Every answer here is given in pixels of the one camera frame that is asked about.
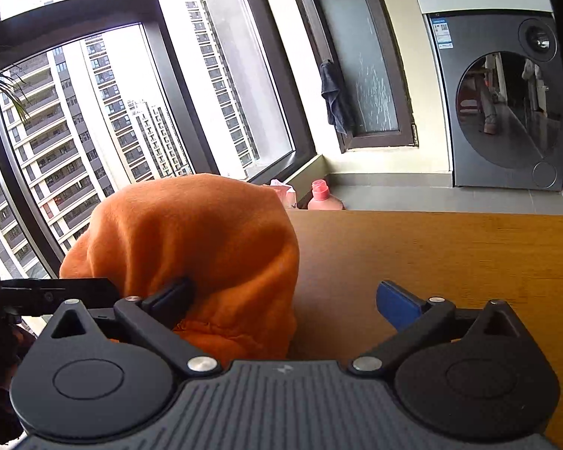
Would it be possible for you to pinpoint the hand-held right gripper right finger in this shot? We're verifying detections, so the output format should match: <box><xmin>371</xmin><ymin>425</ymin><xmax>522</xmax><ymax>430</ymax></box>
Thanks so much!
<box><xmin>348</xmin><ymin>280</ymin><xmax>519</xmax><ymax>376</ymax></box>

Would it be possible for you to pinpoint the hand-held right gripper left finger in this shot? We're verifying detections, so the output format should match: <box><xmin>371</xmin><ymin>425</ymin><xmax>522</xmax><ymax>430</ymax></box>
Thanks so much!
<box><xmin>51</xmin><ymin>276</ymin><xmax>221</xmax><ymax>377</ymax></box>

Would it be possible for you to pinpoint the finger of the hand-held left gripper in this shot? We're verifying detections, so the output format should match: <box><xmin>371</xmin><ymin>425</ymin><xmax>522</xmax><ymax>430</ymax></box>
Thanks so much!
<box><xmin>0</xmin><ymin>277</ymin><xmax>121</xmax><ymax>318</ymax></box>

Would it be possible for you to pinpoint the orange pumpkin costume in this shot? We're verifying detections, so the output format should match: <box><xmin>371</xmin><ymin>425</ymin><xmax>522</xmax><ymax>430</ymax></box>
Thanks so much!
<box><xmin>59</xmin><ymin>173</ymin><xmax>301</xmax><ymax>363</ymax></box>

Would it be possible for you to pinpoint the pink detergent bottle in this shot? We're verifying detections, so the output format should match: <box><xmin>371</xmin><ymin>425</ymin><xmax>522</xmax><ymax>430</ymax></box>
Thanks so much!
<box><xmin>307</xmin><ymin>179</ymin><xmax>346</xmax><ymax>212</ymax></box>

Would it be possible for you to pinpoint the pink detergent refill bag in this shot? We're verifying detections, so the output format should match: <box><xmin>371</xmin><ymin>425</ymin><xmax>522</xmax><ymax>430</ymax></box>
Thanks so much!
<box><xmin>269</xmin><ymin>178</ymin><xmax>298</xmax><ymax>210</ymax></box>

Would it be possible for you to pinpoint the dark hanging cloth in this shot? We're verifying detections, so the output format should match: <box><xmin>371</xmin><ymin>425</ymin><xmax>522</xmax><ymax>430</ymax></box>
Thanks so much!
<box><xmin>320</xmin><ymin>59</ymin><xmax>356</xmax><ymax>136</ymax></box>

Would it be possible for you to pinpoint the grey washing machine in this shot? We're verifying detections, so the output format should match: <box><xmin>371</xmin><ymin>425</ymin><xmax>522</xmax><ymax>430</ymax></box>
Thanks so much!
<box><xmin>415</xmin><ymin>0</ymin><xmax>563</xmax><ymax>192</ymax></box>

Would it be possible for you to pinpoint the frosted glass window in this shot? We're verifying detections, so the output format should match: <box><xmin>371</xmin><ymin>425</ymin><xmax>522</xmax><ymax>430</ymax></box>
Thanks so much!
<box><xmin>291</xmin><ymin>0</ymin><xmax>419</xmax><ymax>153</ymax></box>

